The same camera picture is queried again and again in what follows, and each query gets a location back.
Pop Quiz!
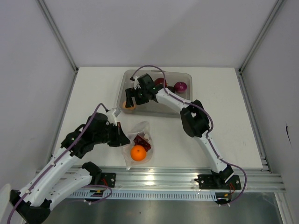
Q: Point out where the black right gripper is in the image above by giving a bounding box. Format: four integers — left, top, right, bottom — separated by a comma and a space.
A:
125, 87, 149, 109

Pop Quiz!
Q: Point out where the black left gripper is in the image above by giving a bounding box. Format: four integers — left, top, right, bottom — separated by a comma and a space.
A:
93, 122, 130, 147

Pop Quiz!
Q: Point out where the yellow pink peach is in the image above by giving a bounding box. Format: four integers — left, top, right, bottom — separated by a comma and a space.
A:
122, 101, 136, 110

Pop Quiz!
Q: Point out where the red grape bunch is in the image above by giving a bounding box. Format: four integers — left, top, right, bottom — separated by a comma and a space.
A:
134, 135, 151, 152

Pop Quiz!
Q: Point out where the orange fruit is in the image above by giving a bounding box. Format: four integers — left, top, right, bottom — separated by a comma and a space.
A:
130, 145, 146, 161

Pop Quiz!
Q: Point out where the clear zip top bag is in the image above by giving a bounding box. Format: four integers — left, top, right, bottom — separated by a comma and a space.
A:
122, 121, 154, 170

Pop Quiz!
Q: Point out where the dark red apple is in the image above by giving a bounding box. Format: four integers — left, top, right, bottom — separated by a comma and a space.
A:
154, 77, 167, 87

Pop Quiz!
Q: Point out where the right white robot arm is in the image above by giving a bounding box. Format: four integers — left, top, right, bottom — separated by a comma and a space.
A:
125, 73, 234, 188

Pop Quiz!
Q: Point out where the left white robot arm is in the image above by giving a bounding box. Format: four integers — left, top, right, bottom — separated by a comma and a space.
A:
9, 108, 130, 224

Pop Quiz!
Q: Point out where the clear grey plastic bin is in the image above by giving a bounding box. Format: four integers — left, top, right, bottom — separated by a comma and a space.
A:
117, 70, 192, 118

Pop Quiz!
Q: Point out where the purple red onion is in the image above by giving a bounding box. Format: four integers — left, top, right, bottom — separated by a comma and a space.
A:
174, 82, 187, 93

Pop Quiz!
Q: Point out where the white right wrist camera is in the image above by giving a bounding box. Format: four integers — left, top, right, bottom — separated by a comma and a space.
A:
130, 76, 139, 89

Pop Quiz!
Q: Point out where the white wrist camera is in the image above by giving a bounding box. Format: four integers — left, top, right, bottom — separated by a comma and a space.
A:
130, 76, 139, 89
106, 108, 121, 125

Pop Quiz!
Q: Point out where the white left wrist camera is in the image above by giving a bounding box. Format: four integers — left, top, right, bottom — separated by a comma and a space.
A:
106, 108, 121, 125

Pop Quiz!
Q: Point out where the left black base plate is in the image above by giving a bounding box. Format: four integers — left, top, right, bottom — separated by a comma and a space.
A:
92, 173, 116, 188

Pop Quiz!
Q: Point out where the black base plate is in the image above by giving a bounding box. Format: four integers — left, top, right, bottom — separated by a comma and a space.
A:
92, 173, 116, 188
194, 174, 242, 190

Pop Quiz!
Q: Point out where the aluminium mounting rail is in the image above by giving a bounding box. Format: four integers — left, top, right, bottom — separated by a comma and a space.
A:
101, 166, 286, 193

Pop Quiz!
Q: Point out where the white slotted cable duct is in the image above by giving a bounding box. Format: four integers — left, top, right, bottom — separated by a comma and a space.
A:
68, 189, 217, 201

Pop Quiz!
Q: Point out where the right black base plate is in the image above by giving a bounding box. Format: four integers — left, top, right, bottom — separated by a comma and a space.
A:
194, 174, 242, 190

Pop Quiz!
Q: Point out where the aluminium frame post left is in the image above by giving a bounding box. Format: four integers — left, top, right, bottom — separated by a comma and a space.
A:
36, 0, 78, 73

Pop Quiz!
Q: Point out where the aluminium frame post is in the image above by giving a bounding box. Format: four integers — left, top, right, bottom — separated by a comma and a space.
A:
36, 0, 78, 73
237, 0, 287, 73

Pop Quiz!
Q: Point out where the aluminium frame post right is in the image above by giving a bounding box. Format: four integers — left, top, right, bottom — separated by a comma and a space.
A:
237, 0, 287, 73

